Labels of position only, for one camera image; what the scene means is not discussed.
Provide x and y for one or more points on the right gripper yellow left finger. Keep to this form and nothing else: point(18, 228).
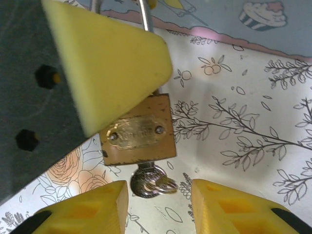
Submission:
point(97, 214)

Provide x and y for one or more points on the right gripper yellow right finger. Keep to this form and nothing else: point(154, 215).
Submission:
point(239, 212)

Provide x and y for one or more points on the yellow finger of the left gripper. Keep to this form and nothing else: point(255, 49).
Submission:
point(153, 3)
point(109, 68)

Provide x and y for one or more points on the silver key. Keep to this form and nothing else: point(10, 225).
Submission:
point(143, 182)

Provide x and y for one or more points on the brass padlock with steel shackle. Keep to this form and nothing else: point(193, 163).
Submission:
point(143, 136)

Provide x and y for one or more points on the blue mat with cupcake print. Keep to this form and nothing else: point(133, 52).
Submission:
point(219, 17)

